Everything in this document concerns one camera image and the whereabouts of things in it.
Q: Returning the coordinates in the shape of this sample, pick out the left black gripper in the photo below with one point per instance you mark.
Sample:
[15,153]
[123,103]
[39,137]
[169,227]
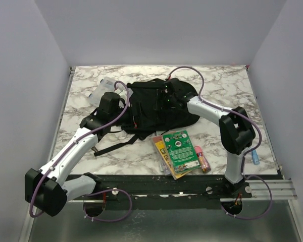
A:
[122,107]

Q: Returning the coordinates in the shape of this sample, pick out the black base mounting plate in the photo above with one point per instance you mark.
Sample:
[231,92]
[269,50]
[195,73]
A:
[160,192]

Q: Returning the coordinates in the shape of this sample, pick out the clear plastic storage box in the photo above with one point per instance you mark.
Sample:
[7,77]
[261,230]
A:
[105,85]

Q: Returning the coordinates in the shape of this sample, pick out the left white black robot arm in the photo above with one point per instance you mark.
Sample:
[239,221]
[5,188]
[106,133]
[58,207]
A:
[48,188]

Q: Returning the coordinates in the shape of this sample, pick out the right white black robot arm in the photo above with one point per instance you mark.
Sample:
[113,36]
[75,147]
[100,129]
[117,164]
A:
[236,131]

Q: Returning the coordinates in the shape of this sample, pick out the green cover book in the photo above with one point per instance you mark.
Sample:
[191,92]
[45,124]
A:
[181,151]

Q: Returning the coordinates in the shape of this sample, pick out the yellow cover book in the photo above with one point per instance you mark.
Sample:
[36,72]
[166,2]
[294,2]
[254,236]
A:
[163,156]

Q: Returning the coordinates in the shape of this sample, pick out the light blue small bottle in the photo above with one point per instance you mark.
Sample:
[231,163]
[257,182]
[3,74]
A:
[255,158]

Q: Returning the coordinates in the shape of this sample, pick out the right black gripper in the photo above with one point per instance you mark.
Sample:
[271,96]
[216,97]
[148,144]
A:
[165,94]

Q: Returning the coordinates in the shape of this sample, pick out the yellow handled pliers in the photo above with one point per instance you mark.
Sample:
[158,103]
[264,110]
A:
[95,151]

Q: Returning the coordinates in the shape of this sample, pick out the aluminium extrusion rail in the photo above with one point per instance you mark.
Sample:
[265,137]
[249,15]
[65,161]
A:
[255,190]

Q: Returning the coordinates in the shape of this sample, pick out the thin booklet under books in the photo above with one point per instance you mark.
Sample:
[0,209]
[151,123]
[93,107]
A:
[164,168]

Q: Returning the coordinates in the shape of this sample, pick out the black student backpack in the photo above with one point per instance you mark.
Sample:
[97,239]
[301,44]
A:
[143,117]

